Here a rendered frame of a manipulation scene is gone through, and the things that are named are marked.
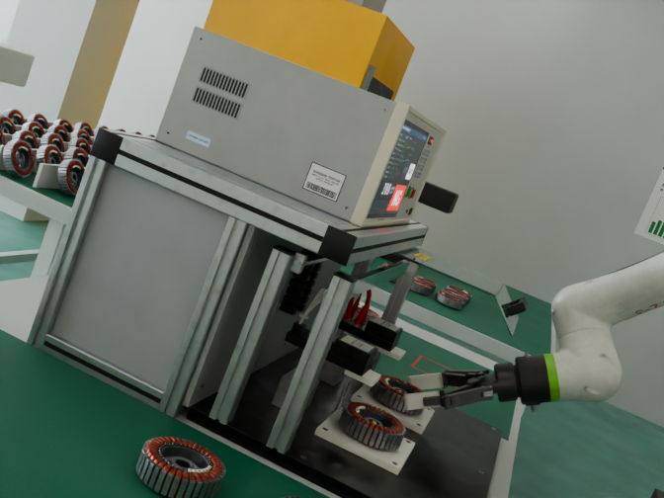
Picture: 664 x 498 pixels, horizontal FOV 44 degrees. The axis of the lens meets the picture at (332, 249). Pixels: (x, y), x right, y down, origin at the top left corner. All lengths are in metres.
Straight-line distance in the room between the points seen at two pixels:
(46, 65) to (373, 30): 1.97
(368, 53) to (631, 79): 2.48
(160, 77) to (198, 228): 6.35
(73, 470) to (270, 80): 0.67
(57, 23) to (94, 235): 4.02
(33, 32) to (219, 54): 4.04
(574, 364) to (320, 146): 0.65
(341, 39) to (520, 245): 2.48
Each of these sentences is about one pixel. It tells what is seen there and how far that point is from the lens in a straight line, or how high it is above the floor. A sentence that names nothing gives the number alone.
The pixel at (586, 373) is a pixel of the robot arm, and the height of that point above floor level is 0.99.
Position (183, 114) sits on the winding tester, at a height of 1.17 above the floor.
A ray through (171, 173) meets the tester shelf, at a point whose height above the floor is 1.09.
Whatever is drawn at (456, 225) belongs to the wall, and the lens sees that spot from 6.70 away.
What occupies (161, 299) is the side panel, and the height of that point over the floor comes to 0.91.
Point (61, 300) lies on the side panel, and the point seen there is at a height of 0.83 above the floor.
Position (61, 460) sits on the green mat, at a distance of 1.08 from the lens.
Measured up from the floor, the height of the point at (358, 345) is 0.92.
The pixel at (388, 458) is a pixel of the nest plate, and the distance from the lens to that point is 1.37.
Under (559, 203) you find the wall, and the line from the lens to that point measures 6.66.
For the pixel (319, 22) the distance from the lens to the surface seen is 5.13.
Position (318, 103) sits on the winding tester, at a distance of 1.32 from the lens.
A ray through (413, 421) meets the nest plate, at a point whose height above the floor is 0.78.
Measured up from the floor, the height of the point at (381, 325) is 0.92.
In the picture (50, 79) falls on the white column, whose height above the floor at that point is 0.87.
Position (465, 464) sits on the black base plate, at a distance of 1.54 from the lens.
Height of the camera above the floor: 1.25
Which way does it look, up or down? 8 degrees down
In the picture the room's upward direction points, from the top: 21 degrees clockwise
